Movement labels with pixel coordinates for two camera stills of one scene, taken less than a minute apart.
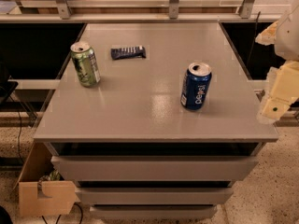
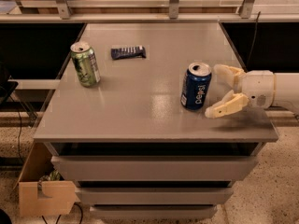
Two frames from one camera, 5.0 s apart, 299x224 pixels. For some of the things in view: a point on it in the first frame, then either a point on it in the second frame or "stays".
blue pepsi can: (195, 85) stays
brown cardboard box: (56, 198) stays
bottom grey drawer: (152, 212) stays
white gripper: (290, 37) to (259, 87)
